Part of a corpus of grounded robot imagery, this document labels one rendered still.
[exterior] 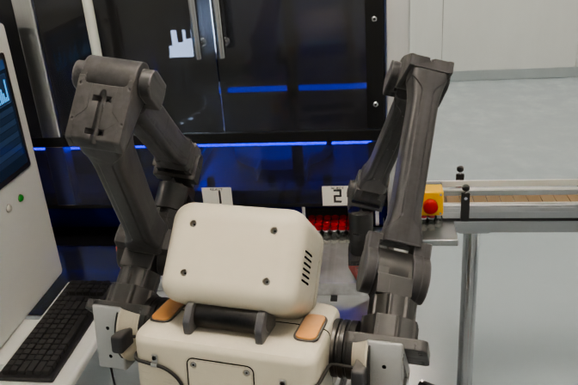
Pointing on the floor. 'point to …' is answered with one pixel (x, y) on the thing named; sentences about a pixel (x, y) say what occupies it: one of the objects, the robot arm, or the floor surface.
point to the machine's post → (396, 20)
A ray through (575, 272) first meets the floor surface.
